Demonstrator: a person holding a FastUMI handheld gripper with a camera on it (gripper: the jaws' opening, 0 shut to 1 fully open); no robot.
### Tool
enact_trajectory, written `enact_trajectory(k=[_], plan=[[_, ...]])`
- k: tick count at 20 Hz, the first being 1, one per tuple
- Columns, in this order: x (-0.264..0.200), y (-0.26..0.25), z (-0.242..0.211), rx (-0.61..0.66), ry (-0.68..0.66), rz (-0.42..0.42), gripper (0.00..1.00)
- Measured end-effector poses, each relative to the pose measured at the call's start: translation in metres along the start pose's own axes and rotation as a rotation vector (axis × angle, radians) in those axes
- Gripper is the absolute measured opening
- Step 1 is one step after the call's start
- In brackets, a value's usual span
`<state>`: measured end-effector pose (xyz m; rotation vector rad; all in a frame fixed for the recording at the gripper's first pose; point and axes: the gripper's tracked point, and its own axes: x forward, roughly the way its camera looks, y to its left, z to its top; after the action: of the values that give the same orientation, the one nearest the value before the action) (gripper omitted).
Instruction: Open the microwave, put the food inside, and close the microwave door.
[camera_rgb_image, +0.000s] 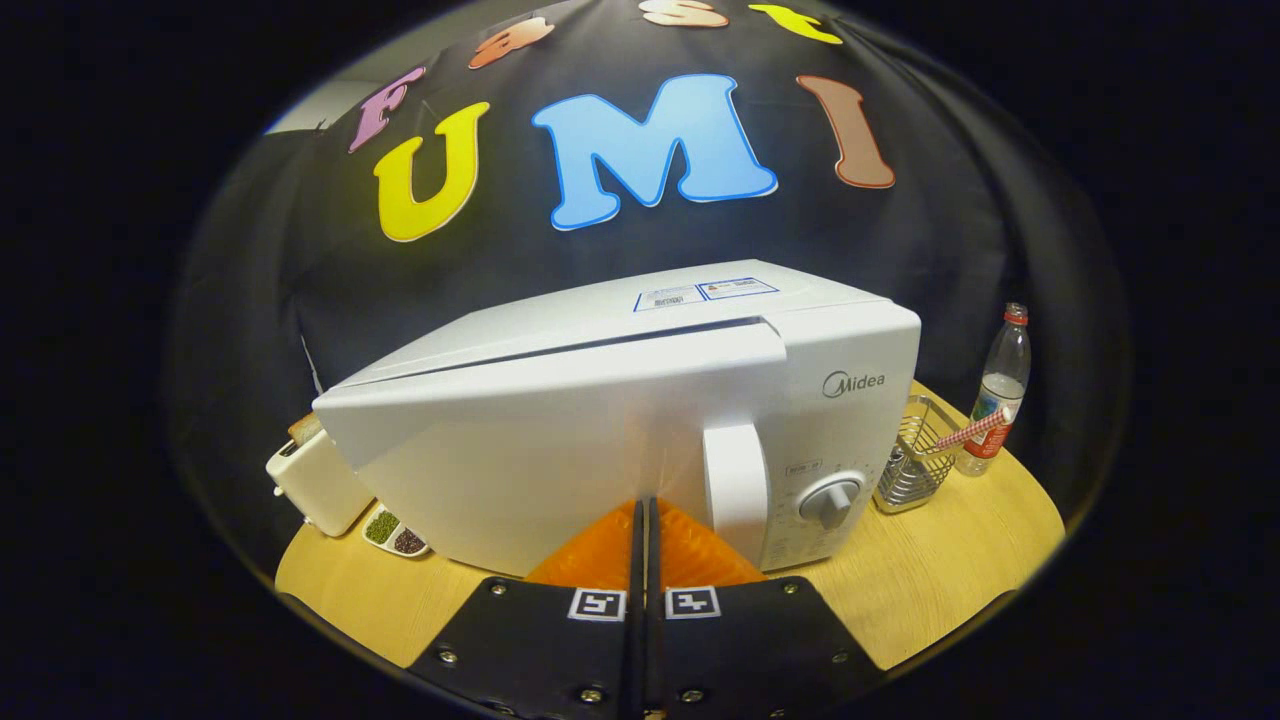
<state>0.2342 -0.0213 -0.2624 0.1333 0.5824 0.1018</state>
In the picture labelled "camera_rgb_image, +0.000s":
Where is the metal wire basket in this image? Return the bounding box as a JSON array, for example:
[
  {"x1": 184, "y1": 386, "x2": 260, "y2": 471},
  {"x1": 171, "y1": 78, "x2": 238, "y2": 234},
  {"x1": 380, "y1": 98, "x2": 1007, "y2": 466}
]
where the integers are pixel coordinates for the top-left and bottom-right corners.
[{"x1": 873, "y1": 395, "x2": 963, "y2": 515}]

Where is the cream toaster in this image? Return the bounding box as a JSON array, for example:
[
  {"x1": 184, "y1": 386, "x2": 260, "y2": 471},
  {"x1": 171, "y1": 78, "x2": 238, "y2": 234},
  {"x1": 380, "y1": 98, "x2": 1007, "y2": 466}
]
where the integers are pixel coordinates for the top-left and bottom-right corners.
[{"x1": 265, "y1": 428, "x2": 376, "y2": 538}]

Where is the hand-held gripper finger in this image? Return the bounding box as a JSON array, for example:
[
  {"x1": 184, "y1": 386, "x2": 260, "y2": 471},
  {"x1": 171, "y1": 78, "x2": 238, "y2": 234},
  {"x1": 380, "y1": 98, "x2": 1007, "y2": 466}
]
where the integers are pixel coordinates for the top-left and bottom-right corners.
[
  {"x1": 408, "y1": 497, "x2": 649, "y2": 720},
  {"x1": 648, "y1": 497, "x2": 889, "y2": 720}
]

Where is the red striped straw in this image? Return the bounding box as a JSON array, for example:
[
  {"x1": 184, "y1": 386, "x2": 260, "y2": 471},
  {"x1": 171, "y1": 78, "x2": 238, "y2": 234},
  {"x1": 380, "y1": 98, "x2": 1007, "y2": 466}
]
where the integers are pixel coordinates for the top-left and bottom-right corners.
[{"x1": 925, "y1": 407, "x2": 1009, "y2": 456}]

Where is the divided dish of beans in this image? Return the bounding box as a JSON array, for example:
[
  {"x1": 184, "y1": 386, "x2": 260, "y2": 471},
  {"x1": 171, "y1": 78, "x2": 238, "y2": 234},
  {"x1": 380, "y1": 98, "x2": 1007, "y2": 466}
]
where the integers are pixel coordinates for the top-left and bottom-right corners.
[{"x1": 362, "y1": 505, "x2": 433, "y2": 559}]

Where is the clear plastic water bottle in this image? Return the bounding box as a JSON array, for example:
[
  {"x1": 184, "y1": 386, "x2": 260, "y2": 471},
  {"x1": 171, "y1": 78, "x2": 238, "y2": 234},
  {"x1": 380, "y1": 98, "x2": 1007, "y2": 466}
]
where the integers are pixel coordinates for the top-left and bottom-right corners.
[{"x1": 953, "y1": 303, "x2": 1032, "y2": 476}]

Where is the white microwave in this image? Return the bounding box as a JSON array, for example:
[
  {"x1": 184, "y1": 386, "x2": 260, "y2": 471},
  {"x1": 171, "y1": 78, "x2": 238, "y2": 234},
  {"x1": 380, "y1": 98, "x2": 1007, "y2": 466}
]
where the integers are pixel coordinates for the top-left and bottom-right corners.
[{"x1": 312, "y1": 259, "x2": 922, "y2": 579}]

